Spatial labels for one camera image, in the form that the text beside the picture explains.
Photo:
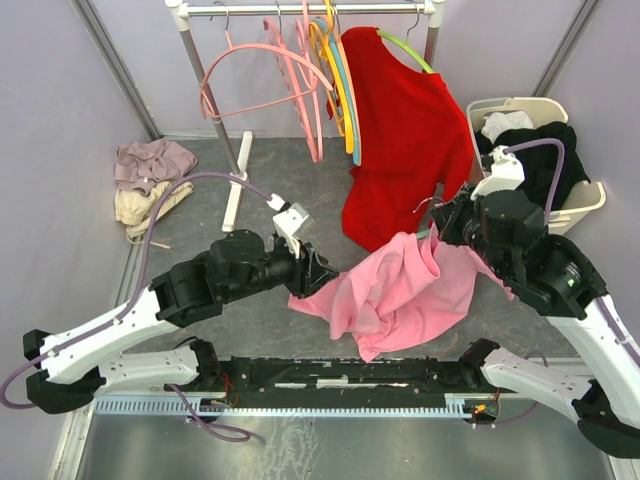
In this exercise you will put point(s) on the black garment in basket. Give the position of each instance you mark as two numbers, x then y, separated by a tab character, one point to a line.
539	163

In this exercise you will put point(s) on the beige crumpled garment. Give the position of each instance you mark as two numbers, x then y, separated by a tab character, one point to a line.
133	209

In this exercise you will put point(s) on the white metal clothes rack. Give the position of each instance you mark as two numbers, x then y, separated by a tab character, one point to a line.
238	159

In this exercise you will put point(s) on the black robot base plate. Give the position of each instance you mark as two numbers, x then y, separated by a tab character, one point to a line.
408	382

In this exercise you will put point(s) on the light blue hanger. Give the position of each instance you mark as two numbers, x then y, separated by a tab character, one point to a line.
340	60

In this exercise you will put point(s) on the light blue cable duct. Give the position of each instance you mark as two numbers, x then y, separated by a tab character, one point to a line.
172	405

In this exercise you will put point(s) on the red t shirt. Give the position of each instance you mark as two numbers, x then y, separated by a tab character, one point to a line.
415	142

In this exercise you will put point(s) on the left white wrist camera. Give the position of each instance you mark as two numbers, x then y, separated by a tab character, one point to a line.
290	220

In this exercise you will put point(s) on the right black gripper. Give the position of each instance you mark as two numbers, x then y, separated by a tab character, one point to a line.
449	215

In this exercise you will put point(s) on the pink hanger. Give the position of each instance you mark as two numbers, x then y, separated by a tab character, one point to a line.
207	104
301	82

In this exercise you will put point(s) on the yellow hanger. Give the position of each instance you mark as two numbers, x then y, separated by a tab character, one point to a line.
319	29

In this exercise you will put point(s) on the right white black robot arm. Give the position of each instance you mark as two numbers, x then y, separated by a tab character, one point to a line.
549	273

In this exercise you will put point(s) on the cream laundry basket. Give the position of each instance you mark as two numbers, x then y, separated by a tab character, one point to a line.
585	196

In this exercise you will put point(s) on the lime green hanger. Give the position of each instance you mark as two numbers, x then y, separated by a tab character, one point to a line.
404	45

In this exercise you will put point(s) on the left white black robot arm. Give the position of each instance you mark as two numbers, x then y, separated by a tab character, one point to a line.
76	366

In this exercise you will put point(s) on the pink t shirt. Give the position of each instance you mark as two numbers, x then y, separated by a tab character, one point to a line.
404	294

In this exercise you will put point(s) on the mauve crumpled garment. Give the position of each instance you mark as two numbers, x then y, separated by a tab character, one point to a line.
139	167

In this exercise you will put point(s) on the teal wavy hanger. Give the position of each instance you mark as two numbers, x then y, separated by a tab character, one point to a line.
430	202

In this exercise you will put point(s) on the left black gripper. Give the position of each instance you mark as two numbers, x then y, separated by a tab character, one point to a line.
310	271

